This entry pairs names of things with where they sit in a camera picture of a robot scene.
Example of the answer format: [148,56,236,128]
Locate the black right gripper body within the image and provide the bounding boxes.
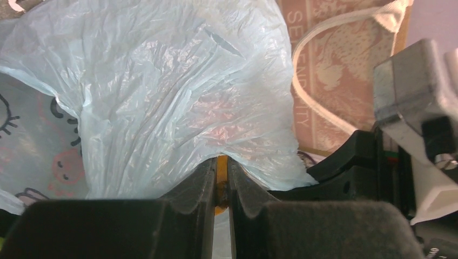
[273,131,457,258]

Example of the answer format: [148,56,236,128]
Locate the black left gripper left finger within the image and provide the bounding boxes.
[1,159,217,258]

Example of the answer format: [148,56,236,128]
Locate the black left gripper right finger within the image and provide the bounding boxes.
[227,159,424,258]

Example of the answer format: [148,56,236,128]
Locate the light blue plastic bag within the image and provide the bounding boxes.
[1,1,316,214]

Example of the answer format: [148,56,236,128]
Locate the brown ginger root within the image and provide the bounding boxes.
[214,155,229,215]

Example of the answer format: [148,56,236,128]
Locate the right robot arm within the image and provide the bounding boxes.
[273,39,457,258]

